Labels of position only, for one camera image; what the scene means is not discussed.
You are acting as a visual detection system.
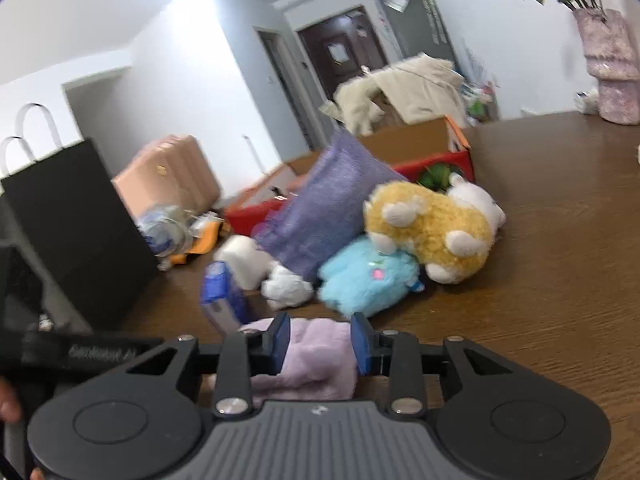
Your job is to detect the yellow and white plush toy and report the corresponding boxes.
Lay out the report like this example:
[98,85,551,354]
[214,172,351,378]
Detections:
[362,172,507,286]

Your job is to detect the wooden chair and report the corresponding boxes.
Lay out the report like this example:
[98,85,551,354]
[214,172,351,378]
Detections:
[371,91,403,129]

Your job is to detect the blue tissue packet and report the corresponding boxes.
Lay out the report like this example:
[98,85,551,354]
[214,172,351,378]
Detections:
[199,261,252,334]

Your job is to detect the grey refrigerator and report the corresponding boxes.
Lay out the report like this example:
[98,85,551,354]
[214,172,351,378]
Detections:
[372,0,459,69]

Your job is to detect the pink suitcase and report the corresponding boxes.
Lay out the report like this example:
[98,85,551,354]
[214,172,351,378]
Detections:
[112,134,222,221]

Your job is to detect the blue plush toy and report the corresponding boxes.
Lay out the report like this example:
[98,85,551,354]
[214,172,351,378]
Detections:
[317,237,426,319]

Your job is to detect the orange strap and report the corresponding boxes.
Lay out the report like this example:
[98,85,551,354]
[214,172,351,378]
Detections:
[165,220,232,267]

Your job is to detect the dark brown entrance door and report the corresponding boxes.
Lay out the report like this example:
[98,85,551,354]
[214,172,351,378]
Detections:
[297,9,389,102]

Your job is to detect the colourful household items pile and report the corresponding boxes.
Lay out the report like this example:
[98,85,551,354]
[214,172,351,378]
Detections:
[461,81,502,127]

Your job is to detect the grey interior door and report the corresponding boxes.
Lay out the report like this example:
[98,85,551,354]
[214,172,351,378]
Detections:
[257,27,321,151]

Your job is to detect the black paper bag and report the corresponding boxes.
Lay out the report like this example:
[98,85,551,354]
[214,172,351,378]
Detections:
[0,102,162,332]

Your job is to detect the pink knitted vase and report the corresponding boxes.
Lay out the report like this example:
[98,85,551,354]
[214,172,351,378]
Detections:
[572,8,640,126]

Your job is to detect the lavender fluffy towel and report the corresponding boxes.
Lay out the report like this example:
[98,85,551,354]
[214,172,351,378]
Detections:
[215,318,359,404]

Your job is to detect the white crumpled tissue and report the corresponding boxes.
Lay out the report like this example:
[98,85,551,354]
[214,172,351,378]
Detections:
[261,264,314,311]

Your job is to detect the white tape roll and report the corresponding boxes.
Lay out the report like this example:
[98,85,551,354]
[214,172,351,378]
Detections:
[215,235,274,291]

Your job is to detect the red cardboard box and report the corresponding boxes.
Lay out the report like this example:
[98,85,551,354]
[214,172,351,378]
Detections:
[225,115,476,241]

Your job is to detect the person's left hand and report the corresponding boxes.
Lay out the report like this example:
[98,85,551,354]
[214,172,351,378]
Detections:
[0,379,24,424]

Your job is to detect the beige coat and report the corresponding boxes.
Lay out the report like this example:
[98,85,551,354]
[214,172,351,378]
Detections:
[320,54,469,136]

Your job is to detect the purple knitted cushion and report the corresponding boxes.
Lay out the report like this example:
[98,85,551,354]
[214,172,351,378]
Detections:
[252,130,407,286]

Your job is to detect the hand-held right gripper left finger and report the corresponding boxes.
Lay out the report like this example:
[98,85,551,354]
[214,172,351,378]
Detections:
[125,312,291,418]

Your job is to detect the white pole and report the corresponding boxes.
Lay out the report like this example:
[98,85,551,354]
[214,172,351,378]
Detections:
[242,134,264,177]

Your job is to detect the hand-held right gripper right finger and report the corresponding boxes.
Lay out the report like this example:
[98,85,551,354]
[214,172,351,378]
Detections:
[351,312,513,418]

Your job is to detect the small white bottle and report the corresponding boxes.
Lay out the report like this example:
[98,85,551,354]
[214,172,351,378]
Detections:
[574,88,600,114]

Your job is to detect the plastic bag of supplies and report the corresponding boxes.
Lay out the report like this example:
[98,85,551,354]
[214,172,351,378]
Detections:
[136,204,222,267]

